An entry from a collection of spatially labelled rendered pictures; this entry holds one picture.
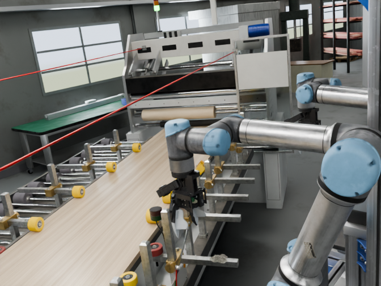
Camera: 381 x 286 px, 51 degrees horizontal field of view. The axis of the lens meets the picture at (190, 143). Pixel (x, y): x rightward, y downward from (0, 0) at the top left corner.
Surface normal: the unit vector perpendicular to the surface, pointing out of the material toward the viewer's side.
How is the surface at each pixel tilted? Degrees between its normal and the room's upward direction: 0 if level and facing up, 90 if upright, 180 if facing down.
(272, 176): 90
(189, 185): 90
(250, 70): 90
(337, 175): 83
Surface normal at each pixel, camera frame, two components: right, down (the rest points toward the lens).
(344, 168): -0.51, 0.18
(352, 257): -0.65, 0.29
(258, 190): -0.29, 0.30
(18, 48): 0.76, 0.10
